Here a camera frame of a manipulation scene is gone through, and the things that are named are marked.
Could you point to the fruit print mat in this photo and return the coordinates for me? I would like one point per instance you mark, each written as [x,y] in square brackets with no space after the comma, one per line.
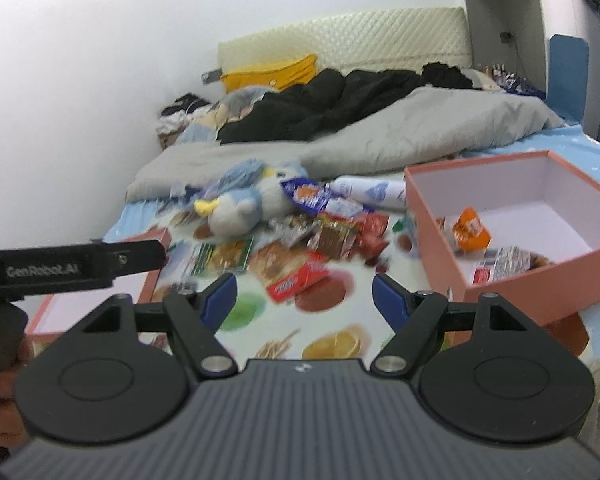
[305,325]

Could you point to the pile of clothes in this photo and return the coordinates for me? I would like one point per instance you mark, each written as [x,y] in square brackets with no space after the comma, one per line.
[180,110]

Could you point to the black jacket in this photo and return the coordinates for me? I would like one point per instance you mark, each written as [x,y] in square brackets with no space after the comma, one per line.
[305,110]

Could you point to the green snack packet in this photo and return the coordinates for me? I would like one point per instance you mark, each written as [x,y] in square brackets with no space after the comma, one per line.
[215,257]

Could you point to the row of small bottles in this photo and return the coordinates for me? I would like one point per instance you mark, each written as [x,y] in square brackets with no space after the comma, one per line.
[505,80]

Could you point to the small black garment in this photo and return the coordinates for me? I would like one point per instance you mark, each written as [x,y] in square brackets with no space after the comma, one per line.
[445,76]

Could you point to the clear dark snack packet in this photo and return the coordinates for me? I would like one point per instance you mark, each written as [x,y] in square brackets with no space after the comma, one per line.
[290,232]

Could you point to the red packet with white label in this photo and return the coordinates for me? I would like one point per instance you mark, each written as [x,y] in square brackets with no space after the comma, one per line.
[297,282]

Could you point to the grey wall switch plate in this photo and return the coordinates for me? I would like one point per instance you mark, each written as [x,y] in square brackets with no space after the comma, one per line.
[211,76]

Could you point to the brown jerky strip packet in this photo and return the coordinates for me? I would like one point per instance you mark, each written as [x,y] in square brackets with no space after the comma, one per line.
[332,237]

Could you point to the plush penguin toy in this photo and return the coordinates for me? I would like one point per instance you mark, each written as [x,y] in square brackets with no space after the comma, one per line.
[240,210]

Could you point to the light blue star bedsheet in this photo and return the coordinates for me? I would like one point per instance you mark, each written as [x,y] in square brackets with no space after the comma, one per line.
[570,137]

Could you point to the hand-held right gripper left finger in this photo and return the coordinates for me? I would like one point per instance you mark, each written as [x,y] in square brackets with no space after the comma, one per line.
[222,294]

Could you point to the white wall cabinet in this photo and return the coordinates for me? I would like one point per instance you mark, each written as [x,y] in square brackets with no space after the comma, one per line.
[505,10]

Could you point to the black wall socket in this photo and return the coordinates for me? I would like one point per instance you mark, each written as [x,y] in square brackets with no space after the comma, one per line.
[505,36]

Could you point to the blue cracker packet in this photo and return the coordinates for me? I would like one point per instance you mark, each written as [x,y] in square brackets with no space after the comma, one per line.
[305,195]

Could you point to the person's left hand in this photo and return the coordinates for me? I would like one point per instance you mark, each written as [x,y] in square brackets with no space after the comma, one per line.
[0,420]

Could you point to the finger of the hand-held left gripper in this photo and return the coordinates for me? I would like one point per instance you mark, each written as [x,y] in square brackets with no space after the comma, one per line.
[135,257]

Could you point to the grey blanket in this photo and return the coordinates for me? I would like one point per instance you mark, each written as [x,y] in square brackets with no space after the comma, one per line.
[405,130]

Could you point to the yellow pillow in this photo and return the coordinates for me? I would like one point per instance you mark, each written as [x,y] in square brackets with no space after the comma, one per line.
[270,76]

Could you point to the white spray bottle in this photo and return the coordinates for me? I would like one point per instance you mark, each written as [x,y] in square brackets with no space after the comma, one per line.
[365,190]

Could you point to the pink box lid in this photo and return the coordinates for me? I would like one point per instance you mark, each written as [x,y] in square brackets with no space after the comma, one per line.
[135,287]

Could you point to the red snack packet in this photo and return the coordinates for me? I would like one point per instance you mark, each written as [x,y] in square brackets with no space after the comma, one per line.
[372,230]

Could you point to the cream quilted headboard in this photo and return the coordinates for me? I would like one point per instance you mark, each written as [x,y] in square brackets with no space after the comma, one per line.
[380,35]

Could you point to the pink cardboard box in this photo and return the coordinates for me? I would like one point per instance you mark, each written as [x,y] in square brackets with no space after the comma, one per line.
[445,260]

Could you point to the orange snack packet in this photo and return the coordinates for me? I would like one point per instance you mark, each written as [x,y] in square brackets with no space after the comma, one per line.
[472,227]

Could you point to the light blue patterned bag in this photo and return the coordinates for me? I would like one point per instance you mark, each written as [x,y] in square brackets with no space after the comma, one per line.
[215,180]

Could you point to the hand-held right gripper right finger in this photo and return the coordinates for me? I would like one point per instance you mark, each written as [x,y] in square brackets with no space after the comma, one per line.
[387,297]

